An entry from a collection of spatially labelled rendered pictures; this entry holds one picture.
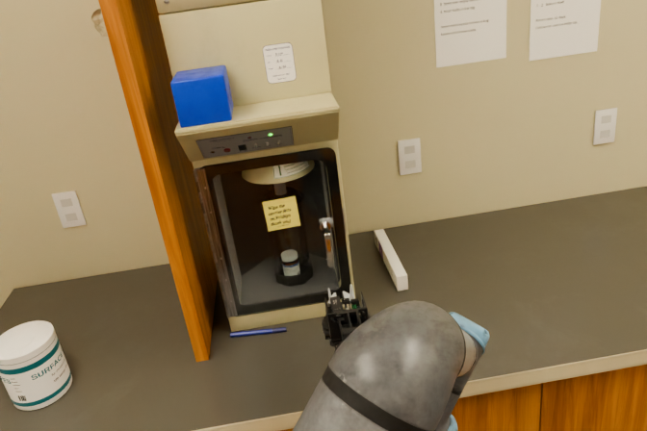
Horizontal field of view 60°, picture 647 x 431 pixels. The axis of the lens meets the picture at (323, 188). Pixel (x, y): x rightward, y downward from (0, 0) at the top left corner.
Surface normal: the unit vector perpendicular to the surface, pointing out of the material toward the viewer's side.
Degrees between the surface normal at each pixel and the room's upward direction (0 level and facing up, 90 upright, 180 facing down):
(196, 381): 0
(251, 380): 0
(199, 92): 90
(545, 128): 90
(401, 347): 21
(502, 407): 90
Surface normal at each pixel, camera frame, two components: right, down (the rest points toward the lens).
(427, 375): 0.50, -0.37
